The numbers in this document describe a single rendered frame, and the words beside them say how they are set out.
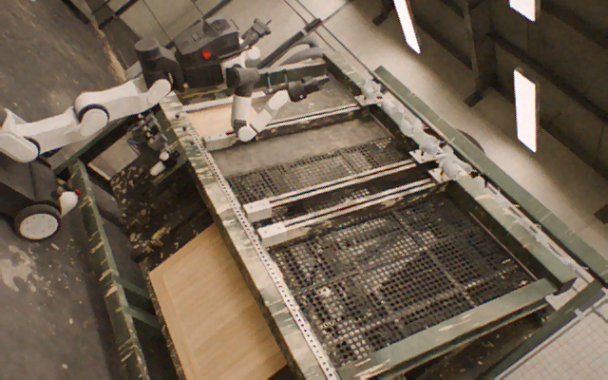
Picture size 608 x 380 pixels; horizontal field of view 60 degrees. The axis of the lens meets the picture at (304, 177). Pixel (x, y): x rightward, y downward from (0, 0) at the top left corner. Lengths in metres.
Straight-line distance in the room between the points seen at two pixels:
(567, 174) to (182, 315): 6.18
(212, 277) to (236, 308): 0.23
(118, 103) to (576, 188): 6.34
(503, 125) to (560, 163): 0.98
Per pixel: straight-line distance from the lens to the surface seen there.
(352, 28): 10.12
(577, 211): 7.76
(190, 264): 2.86
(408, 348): 2.20
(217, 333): 2.62
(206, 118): 3.23
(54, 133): 2.80
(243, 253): 2.39
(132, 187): 3.47
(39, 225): 2.85
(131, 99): 2.75
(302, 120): 3.15
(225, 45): 2.71
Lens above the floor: 1.31
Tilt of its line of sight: 2 degrees down
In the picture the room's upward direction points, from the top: 52 degrees clockwise
